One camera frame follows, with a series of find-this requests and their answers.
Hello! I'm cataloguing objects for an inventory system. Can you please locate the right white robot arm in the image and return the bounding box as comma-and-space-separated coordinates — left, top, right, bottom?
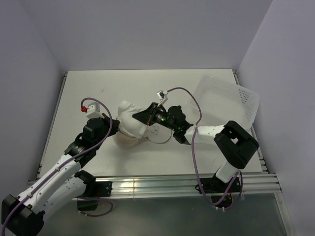
132, 103, 259, 192

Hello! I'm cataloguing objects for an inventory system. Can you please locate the aluminium rail frame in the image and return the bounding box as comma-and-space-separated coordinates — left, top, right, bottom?
39, 69, 296, 236

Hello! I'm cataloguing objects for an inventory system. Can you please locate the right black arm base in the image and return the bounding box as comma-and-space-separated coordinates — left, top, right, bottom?
200, 171, 243, 211

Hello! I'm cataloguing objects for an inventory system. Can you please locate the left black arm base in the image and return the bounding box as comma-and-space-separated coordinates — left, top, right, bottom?
77, 181, 114, 217

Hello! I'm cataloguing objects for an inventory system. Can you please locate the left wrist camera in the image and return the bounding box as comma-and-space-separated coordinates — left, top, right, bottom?
81, 102, 102, 119

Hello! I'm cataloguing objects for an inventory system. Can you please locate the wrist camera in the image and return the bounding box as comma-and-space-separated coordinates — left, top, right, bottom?
81, 102, 102, 119
157, 90, 168, 107

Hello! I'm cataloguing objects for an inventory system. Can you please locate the white mesh laundry bag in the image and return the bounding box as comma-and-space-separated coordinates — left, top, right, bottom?
113, 124, 173, 148

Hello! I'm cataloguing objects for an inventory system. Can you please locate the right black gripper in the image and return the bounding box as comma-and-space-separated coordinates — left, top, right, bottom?
133, 103, 177, 131

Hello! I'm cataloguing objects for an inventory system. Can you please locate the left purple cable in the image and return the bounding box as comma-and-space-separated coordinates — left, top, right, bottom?
2, 97, 114, 229

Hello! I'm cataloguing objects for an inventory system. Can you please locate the white garment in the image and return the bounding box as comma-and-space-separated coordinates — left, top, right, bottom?
117, 101, 147, 139

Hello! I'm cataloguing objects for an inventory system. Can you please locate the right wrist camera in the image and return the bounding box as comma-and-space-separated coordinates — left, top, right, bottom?
157, 90, 168, 107

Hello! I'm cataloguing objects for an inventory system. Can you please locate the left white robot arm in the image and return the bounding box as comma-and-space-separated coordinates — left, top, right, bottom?
1, 114, 120, 236

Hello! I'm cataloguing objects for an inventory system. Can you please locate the clear plastic perforated basket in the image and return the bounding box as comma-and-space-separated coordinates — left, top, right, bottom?
189, 76, 260, 130

